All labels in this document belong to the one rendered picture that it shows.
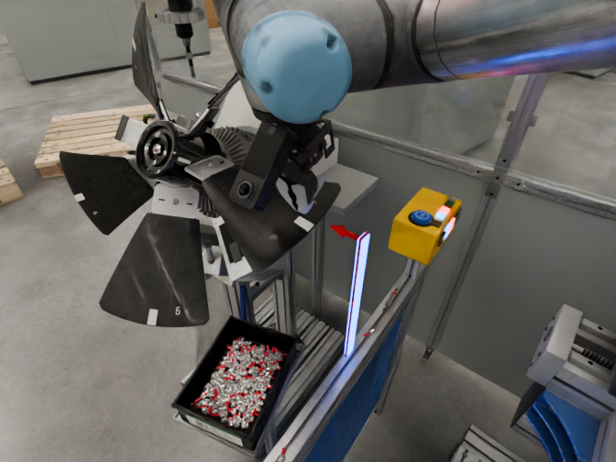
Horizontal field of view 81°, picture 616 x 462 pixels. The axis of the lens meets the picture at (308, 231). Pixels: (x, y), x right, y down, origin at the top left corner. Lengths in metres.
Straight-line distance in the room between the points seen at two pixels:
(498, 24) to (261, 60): 0.15
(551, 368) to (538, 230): 0.59
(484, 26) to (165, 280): 0.70
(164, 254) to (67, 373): 1.35
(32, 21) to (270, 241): 5.63
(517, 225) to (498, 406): 0.87
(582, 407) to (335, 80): 0.72
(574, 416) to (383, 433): 0.97
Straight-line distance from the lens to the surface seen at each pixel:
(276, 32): 0.28
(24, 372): 2.19
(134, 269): 0.82
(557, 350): 0.78
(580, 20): 0.23
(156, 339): 2.00
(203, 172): 0.73
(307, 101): 0.29
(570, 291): 1.42
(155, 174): 0.76
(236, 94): 1.08
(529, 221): 1.29
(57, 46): 6.13
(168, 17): 0.63
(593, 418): 0.86
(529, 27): 0.25
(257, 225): 0.61
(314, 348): 1.77
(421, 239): 0.80
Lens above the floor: 1.55
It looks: 40 degrees down
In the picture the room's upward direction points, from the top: straight up
